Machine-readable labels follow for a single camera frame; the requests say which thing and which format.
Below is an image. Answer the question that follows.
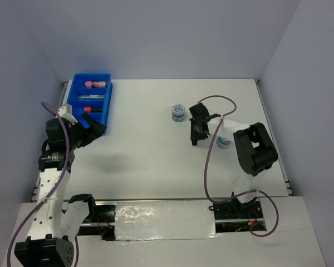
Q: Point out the green gel pen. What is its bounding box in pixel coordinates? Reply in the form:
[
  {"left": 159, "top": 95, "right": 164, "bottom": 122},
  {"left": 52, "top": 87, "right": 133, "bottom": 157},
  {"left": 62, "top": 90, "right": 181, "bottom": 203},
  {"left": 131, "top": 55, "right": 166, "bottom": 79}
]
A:
[{"left": 78, "top": 95, "right": 105, "bottom": 100}]

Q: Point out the orange capped black highlighter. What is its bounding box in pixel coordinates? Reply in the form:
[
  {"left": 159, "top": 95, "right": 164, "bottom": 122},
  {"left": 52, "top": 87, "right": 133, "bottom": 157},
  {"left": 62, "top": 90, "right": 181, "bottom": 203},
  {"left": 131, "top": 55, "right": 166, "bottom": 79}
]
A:
[{"left": 84, "top": 107, "right": 102, "bottom": 113}]

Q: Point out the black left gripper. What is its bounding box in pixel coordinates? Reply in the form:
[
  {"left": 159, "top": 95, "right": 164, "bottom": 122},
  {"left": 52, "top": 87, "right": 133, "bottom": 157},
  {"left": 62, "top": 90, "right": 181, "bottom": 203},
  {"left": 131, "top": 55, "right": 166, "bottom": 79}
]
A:
[{"left": 66, "top": 112, "right": 107, "bottom": 150}]

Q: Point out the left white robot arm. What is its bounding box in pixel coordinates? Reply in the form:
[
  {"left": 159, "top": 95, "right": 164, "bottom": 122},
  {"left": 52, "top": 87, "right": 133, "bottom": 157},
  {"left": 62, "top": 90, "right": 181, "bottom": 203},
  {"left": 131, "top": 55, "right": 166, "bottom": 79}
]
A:
[{"left": 12, "top": 112, "right": 106, "bottom": 266}]

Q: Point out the blue capped black highlighter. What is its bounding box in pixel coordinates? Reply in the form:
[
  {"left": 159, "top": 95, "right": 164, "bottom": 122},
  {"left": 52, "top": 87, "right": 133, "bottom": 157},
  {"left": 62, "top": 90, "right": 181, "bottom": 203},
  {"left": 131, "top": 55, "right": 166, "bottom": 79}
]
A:
[{"left": 190, "top": 136, "right": 198, "bottom": 146}]

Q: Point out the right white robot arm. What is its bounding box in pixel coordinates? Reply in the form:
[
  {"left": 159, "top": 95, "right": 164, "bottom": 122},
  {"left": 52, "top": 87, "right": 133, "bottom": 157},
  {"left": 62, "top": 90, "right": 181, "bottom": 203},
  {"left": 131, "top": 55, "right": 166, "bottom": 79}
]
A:
[{"left": 189, "top": 102, "right": 278, "bottom": 217}]

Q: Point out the black metal base rail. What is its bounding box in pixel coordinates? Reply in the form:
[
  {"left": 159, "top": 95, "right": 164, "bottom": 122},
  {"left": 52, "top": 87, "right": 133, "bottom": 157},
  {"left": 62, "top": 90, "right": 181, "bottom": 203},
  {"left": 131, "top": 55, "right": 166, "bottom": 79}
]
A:
[{"left": 78, "top": 199, "right": 267, "bottom": 241}]

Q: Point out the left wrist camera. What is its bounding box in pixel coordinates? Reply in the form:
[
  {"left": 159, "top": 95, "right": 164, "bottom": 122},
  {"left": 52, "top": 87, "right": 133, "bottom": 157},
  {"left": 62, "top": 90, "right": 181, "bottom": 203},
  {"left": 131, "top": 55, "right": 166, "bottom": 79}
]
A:
[{"left": 58, "top": 103, "right": 78, "bottom": 125}]

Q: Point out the silver foil covered plate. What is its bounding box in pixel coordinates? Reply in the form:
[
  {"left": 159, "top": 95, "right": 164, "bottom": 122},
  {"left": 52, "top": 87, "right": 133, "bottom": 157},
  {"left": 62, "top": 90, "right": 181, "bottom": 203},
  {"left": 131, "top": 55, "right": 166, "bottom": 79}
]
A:
[{"left": 115, "top": 200, "right": 218, "bottom": 241}]

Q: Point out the pink capped pencil tube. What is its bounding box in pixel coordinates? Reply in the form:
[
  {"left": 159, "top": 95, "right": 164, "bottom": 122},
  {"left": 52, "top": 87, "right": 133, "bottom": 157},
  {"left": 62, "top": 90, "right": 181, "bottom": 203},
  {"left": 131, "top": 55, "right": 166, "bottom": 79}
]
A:
[{"left": 85, "top": 81, "right": 107, "bottom": 88}]

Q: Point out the blue plastic compartment bin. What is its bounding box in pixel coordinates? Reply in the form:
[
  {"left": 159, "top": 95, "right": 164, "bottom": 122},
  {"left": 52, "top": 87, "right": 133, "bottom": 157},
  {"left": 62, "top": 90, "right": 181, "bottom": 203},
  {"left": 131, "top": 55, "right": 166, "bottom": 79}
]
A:
[{"left": 66, "top": 73, "right": 113, "bottom": 128}]

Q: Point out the blue paint jar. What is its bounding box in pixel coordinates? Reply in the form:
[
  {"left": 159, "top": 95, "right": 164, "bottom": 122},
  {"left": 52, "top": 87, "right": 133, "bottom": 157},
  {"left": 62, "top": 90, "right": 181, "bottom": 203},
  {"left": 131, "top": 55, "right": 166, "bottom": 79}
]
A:
[
  {"left": 217, "top": 136, "right": 232, "bottom": 149},
  {"left": 171, "top": 104, "right": 185, "bottom": 122}
]

